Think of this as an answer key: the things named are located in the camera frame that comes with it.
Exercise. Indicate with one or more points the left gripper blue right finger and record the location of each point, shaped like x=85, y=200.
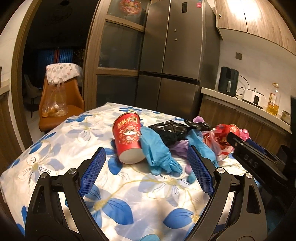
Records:
x=201, y=171

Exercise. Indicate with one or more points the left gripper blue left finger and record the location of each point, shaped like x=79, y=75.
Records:
x=89, y=171

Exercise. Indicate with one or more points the black trash bin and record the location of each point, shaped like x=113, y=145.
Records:
x=285, y=154

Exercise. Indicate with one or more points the purple plastic bag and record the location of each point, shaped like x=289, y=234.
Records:
x=180, y=148

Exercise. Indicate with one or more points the wooden lower cabinet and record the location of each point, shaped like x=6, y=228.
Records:
x=264, y=132

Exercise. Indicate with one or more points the wooden cabinet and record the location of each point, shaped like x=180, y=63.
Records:
x=257, y=18
x=264, y=132

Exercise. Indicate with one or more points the black plastic bag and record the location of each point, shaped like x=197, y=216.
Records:
x=171, y=132
x=200, y=126

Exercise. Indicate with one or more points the red paper cup right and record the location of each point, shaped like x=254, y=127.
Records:
x=221, y=132

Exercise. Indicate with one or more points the red paper cup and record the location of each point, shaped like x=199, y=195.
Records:
x=221, y=132
x=126, y=131

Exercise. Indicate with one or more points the red paper cup left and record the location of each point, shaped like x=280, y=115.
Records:
x=126, y=131

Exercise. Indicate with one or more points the pink plastic bag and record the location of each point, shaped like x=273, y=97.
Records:
x=244, y=134

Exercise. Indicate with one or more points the blue floral tablecloth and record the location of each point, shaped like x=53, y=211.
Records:
x=126, y=202

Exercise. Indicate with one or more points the steel bowl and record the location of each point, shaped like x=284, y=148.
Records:
x=286, y=117

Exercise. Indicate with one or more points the cooking oil bottle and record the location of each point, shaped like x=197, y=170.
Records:
x=274, y=100

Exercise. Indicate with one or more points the orange chair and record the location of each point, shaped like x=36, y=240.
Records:
x=74, y=102

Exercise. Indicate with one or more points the clear plastic bag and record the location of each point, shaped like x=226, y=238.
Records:
x=55, y=103

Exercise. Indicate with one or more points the white rice cooker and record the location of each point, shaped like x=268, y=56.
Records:
x=253, y=97

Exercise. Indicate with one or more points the black air fryer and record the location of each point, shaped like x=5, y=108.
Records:
x=228, y=81

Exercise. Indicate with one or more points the dotted cloth on chair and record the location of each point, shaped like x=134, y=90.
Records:
x=64, y=71

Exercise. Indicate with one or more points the wooden glass door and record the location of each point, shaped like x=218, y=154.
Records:
x=113, y=50

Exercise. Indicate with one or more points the dark steel refrigerator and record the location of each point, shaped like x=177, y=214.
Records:
x=180, y=55

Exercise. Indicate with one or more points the wooden upper cabinet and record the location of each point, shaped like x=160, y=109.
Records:
x=257, y=18

